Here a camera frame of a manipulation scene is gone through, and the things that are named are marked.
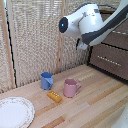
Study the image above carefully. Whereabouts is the pale rounded object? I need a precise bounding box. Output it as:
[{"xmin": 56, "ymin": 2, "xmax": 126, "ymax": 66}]
[{"xmin": 110, "ymin": 105, "xmax": 128, "ymax": 128}]

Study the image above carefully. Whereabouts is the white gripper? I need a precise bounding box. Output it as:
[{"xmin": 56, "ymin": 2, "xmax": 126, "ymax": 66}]
[{"xmin": 76, "ymin": 39, "xmax": 90, "ymax": 52}]

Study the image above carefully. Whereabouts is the blue mug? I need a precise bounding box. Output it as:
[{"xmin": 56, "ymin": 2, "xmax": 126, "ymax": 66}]
[{"xmin": 40, "ymin": 71, "xmax": 55, "ymax": 91}]

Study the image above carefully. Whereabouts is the silver drawer handle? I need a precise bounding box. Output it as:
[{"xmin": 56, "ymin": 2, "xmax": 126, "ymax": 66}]
[
  {"xmin": 114, "ymin": 29, "xmax": 128, "ymax": 37},
  {"xmin": 96, "ymin": 54, "xmax": 123, "ymax": 67}
]

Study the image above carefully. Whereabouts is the beige bamboo screen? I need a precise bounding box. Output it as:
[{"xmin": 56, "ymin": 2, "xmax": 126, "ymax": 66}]
[{"xmin": 0, "ymin": 0, "xmax": 128, "ymax": 93}]

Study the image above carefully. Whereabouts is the dark brown drawer cabinet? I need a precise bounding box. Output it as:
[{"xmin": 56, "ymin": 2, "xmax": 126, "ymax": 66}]
[{"xmin": 86, "ymin": 4, "xmax": 128, "ymax": 83}]

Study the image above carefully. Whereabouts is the wooden screen post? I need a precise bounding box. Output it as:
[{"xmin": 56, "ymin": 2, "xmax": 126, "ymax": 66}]
[
  {"xmin": 0, "ymin": 0, "xmax": 17, "ymax": 90},
  {"xmin": 54, "ymin": 0, "xmax": 66, "ymax": 75}
]

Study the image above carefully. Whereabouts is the pink mug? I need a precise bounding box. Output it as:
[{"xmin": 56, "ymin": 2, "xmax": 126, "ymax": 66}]
[{"xmin": 63, "ymin": 78, "xmax": 83, "ymax": 99}]

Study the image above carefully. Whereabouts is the white patterned plate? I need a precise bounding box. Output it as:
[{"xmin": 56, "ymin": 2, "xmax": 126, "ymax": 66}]
[{"xmin": 0, "ymin": 96, "xmax": 36, "ymax": 128}]

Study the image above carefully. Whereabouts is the yellow block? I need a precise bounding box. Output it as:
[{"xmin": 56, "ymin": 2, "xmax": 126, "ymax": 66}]
[{"xmin": 46, "ymin": 90, "xmax": 64, "ymax": 104}]

